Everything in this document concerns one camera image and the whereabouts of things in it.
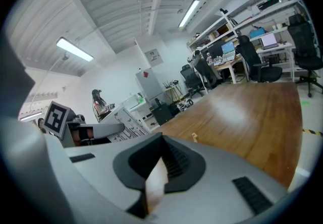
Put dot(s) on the black monitor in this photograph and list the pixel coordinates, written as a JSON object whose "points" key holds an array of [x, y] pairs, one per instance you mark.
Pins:
{"points": [[214, 50]]}

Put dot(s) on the green bottle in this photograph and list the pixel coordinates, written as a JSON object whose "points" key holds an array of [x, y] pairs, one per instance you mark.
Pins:
{"points": [[141, 99]]}

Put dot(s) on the white shelving unit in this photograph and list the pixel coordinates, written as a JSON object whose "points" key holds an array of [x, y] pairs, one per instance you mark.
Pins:
{"points": [[228, 20]]}

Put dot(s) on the black flask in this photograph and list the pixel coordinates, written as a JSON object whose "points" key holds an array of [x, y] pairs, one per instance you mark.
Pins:
{"points": [[158, 102]]}

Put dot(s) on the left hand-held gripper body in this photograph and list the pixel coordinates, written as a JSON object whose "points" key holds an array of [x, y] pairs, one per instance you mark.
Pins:
{"points": [[56, 119]]}

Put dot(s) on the black cabinet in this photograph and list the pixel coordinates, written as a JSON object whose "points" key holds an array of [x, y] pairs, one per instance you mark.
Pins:
{"points": [[162, 114]]}

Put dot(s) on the grey wall panel box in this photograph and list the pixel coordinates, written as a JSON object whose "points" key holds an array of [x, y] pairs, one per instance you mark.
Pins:
{"points": [[154, 57]]}

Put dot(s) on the black router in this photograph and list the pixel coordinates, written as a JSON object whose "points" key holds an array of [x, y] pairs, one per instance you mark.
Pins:
{"points": [[166, 86]]}

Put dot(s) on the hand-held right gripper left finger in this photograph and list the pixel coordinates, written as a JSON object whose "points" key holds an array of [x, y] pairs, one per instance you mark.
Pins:
{"points": [[101, 167]]}

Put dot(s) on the white standing desk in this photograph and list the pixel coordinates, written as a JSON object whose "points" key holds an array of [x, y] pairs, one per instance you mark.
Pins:
{"points": [[141, 113]]}

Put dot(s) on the person's white shirt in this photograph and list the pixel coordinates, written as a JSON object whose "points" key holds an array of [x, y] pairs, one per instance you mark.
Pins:
{"points": [[13, 79]]}

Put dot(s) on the laptop with blue screen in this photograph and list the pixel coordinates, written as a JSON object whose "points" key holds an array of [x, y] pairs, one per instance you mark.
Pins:
{"points": [[228, 49]]}

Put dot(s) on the black office chair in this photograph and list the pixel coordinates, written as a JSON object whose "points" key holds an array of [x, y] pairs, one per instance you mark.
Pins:
{"points": [[205, 71], [248, 51], [189, 76], [302, 38]]}

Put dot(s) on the teal box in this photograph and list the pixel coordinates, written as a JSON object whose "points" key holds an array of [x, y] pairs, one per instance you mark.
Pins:
{"points": [[258, 34]]}

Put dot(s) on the laptop with pale screen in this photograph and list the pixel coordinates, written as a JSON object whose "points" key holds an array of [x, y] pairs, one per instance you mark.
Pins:
{"points": [[269, 40]]}

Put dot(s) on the small tan object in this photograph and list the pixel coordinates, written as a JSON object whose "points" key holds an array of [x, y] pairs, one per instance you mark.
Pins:
{"points": [[194, 137]]}

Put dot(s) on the white box appliance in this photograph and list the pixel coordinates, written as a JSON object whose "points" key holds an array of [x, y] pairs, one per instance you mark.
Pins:
{"points": [[132, 103]]}

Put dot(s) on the white ceiling tube light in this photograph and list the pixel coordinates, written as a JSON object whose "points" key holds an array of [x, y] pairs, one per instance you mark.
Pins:
{"points": [[74, 49], [189, 13], [31, 116]]}

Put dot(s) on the grey refrigerator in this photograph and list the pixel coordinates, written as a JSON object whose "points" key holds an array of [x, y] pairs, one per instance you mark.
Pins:
{"points": [[149, 84]]}

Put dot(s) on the white black headset gear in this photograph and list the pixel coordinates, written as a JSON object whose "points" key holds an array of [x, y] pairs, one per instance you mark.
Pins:
{"points": [[184, 105]]}

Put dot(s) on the round wooden side table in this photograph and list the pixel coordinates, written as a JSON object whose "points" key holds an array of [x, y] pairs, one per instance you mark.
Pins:
{"points": [[174, 86]]}

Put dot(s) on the small ceiling sensor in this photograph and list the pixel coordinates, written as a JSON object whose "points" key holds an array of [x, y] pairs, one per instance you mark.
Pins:
{"points": [[66, 57]]}

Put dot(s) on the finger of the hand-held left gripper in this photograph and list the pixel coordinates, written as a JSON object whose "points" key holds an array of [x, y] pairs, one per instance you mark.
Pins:
{"points": [[108, 130]]}

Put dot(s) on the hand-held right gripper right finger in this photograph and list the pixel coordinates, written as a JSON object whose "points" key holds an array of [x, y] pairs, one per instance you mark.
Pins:
{"points": [[214, 192]]}

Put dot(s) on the light wooden desk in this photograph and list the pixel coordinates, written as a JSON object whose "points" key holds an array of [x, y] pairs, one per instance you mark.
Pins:
{"points": [[227, 64]]}

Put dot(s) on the person's left hand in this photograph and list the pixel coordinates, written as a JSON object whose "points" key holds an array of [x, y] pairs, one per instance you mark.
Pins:
{"points": [[84, 135]]}

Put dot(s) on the black device with green light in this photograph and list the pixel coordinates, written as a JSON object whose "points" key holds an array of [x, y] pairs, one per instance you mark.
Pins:
{"points": [[267, 4]]}

